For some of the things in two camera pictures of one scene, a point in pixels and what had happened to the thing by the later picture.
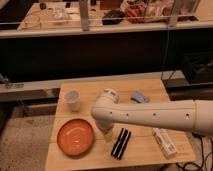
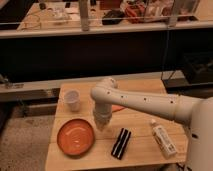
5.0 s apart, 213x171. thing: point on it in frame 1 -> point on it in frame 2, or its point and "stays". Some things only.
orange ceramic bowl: x=75 y=136 stays
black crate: x=198 y=66 stays
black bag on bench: x=113 y=17 stays
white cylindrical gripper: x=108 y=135 -> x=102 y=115
